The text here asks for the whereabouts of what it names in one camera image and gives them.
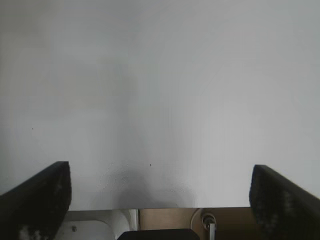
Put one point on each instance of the white rounded base housing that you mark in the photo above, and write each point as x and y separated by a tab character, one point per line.
95	225

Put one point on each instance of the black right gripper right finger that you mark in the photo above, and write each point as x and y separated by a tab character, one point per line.
287	212

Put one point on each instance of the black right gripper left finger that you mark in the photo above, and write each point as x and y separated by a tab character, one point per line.
32	212

